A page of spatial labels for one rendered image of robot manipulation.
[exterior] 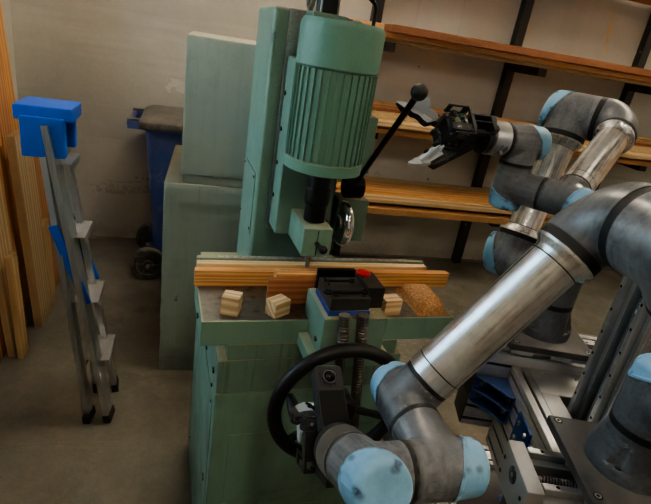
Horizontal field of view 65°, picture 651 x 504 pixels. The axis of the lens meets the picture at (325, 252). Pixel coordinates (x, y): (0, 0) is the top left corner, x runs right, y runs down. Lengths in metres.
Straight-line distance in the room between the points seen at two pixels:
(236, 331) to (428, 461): 0.57
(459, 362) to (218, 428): 0.69
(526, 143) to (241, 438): 0.93
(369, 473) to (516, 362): 0.96
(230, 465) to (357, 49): 0.98
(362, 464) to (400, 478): 0.05
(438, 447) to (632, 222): 0.35
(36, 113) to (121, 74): 1.74
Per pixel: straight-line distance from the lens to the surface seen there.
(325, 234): 1.17
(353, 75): 1.06
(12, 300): 2.45
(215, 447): 1.30
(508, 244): 1.48
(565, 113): 1.53
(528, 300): 0.74
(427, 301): 1.26
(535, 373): 1.53
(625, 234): 0.70
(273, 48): 1.28
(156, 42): 3.42
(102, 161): 3.58
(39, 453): 2.14
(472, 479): 0.70
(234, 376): 1.17
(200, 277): 1.20
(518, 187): 1.22
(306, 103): 1.08
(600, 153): 1.35
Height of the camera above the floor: 1.47
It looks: 23 degrees down
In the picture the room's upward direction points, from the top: 9 degrees clockwise
